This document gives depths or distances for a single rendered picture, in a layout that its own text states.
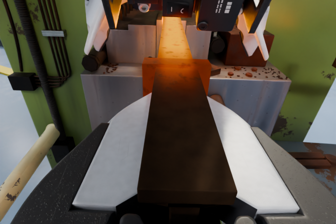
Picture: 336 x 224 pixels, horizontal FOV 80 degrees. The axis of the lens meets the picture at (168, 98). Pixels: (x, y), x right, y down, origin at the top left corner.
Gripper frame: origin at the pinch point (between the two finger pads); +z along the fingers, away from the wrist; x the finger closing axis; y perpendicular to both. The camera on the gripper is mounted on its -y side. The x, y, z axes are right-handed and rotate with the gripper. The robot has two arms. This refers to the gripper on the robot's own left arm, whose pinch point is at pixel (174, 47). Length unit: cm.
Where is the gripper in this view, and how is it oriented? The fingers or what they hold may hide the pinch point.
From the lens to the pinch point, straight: 21.4
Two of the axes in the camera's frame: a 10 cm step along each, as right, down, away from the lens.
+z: -0.3, 5.0, 8.7
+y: -0.2, 8.7, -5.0
